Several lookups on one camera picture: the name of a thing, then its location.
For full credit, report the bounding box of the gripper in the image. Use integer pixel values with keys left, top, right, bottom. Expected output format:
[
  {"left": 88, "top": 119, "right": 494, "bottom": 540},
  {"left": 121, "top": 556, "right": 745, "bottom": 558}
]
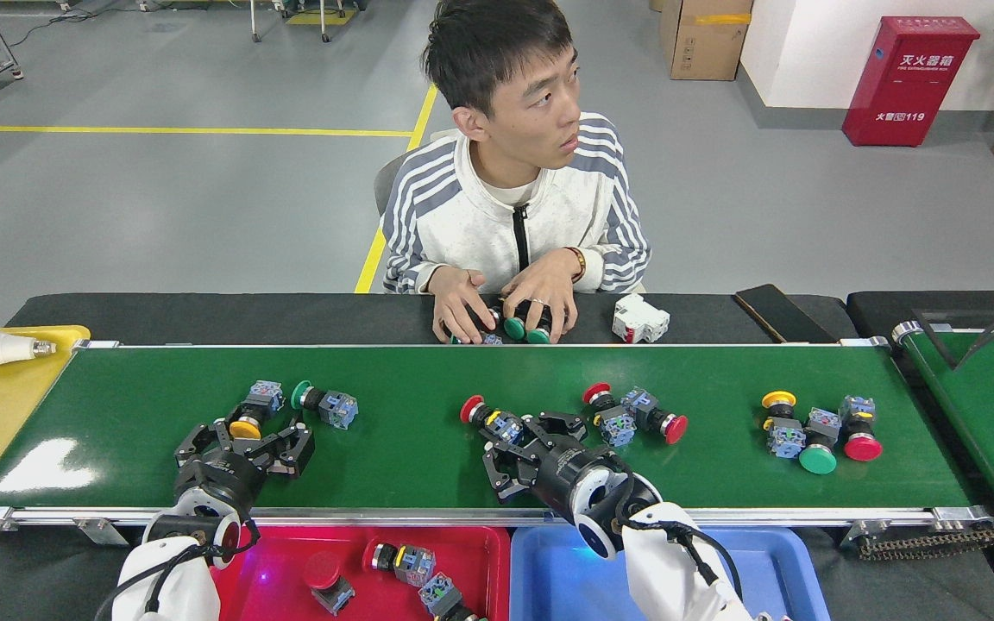
[
  {"left": 173, "top": 420, "right": 315, "bottom": 518},
  {"left": 482, "top": 411, "right": 627, "bottom": 517}
]

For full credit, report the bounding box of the person's left hand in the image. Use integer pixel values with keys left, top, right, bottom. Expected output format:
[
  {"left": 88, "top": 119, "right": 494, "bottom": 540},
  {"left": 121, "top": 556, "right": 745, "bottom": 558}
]
[{"left": 501, "top": 250, "right": 580, "bottom": 344}]

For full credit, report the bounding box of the yellow mushroom push button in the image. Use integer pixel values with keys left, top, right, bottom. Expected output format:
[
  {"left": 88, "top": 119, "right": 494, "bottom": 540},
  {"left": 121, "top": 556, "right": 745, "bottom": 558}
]
[
  {"left": 228, "top": 380, "right": 286, "bottom": 441},
  {"left": 761, "top": 391, "right": 807, "bottom": 460}
]

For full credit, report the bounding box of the long green conveyor belt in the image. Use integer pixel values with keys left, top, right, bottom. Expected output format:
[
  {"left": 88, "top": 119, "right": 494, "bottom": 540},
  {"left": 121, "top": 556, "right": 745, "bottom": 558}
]
[{"left": 0, "top": 338, "right": 994, "bottom": 529}]

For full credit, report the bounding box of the short green conveyor belt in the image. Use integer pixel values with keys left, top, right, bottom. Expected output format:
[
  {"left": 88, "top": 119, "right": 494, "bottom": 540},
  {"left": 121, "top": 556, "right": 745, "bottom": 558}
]
[{"left": 891, "top": 321, "right": 994, "bottom": 525}]

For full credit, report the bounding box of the blue plastic tray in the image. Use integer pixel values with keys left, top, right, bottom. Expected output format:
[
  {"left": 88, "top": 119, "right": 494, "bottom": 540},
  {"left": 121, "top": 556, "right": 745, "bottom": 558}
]
[{"left": 510, "top": 524, "right": 832, "bottom": 621}]

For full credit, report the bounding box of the black smartphone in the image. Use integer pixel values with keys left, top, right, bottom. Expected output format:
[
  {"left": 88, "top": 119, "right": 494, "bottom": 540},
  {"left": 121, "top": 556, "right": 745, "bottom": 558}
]
[{"left": 733, "top": 284, "right": 839, "bottom": 344}]

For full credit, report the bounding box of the white wheeled stand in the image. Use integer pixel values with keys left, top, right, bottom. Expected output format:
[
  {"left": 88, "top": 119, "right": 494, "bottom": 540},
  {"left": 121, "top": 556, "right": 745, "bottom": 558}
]
[{"left": 248, "top": 0, "right": 368, "bottom": 44}]

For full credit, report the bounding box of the cardboard box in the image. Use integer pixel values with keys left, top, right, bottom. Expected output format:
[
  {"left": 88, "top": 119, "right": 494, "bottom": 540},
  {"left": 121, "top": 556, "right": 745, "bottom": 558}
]
[{"left": 659, "top": 0, "right": 754, "bottom": 81}]

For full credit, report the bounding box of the red plastic tray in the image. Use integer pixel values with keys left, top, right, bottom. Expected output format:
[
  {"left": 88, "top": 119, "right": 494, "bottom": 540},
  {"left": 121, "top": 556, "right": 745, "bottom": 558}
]
[{"left": 212, "top": 524, "right": 511, "bottom": 621}]

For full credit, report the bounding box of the person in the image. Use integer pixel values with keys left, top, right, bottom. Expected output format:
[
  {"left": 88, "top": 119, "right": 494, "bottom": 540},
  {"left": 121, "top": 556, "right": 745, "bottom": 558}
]
[{"left": 382, "top": 0, "right": 651, "bottom": 296}]

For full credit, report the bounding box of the conveyor drive chain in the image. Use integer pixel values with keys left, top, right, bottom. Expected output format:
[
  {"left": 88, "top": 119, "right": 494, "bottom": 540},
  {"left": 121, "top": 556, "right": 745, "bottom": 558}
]
[{"left": 842, "top": 522, "right": 994, "bottom": 561}]

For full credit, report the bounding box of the white circuit breaker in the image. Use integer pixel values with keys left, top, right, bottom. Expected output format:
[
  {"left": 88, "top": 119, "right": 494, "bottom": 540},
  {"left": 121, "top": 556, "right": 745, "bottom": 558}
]
[{"left": 612, "top": 294, "right": 670, "bottom": 344}]

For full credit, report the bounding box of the person's right hand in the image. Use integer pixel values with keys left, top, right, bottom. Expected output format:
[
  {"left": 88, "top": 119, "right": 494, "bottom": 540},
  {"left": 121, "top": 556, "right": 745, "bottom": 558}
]
[{"left": 431, "top": 267, "right": 498, "bottom": 344}]

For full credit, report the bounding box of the red fire extinguisher cabinet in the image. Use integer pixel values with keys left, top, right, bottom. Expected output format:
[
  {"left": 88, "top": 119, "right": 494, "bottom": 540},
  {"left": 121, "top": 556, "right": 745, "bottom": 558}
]
[{"left": 842, "top": 16, "right": 981, "bottom": 147}]

